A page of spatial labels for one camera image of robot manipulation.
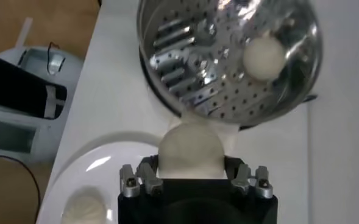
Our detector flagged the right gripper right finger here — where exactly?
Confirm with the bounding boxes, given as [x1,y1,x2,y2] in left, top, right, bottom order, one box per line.
[224,155,274,199]

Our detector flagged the white robot base with screen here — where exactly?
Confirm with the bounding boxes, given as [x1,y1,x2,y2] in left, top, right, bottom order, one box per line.
[0,45,84,165]

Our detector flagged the white steamed baozi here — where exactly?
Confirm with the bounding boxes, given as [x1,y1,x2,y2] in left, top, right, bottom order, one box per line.
[243,36,287,82]
[157,121,226,180]
[62,187,107,224]

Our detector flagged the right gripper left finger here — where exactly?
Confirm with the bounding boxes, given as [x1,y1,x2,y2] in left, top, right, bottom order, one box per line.
[119,155,164,198]

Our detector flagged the stainless steel steamer basket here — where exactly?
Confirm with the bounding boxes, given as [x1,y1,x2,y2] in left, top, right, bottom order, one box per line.
[136,0,324,127]

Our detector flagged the white round plate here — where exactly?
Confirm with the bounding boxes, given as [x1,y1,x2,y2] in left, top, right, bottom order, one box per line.
[35,131,168,224]

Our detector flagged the black robot column with tape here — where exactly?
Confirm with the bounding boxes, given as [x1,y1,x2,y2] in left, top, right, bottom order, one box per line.
[0,50,68,120]

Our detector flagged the black floor cable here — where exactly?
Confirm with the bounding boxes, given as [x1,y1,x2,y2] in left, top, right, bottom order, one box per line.
[0,153,42,214]

